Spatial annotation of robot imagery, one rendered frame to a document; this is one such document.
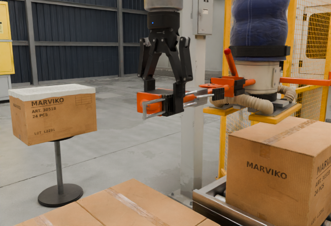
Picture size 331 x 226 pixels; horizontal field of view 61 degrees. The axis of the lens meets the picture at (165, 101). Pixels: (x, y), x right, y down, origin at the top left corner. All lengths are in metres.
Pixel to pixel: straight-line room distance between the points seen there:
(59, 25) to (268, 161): 11.25
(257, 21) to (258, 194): 0.79
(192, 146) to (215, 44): 9.85
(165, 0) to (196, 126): 1.89
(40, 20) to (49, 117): 9.53
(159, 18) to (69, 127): 1.98
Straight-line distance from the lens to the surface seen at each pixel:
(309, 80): 1.17
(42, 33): 11.84
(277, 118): 1.03
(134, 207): 1.58
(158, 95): 0.63
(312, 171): 1.29
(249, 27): 1.09
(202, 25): 2.30
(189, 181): 2.63
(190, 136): 2.47
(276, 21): 1.11
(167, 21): 0.63
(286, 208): 1.40
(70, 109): 2.49
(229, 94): 0.92
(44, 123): 2.43
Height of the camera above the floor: 1.37
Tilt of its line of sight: 11 degrees down
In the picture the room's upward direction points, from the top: straight up
